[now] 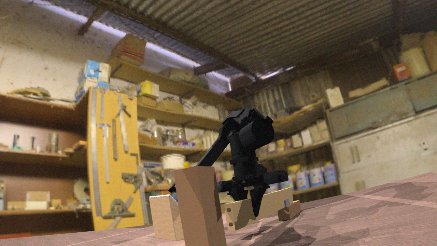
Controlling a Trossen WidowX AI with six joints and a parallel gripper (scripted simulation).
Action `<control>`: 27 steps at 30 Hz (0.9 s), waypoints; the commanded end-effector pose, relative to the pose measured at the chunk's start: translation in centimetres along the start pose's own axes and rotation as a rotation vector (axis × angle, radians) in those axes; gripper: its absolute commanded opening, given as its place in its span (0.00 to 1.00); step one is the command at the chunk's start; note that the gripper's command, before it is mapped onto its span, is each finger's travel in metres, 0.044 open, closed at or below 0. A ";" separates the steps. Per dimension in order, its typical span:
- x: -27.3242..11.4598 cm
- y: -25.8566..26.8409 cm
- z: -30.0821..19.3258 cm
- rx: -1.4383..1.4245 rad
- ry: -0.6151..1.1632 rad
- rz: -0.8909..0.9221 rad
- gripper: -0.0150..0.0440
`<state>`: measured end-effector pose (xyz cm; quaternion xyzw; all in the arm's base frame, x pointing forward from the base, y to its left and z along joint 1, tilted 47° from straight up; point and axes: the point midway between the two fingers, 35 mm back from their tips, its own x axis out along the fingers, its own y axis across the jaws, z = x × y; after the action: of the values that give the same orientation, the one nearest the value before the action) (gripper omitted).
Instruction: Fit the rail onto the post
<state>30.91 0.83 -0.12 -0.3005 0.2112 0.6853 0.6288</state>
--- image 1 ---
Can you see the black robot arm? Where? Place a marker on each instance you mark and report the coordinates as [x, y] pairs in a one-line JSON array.
[[251, 132]]

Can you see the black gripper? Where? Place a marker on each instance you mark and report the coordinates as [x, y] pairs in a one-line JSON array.
[[245, 168]]

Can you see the long wooden rail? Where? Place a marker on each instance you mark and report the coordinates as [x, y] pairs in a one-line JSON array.
[[240, 213]]

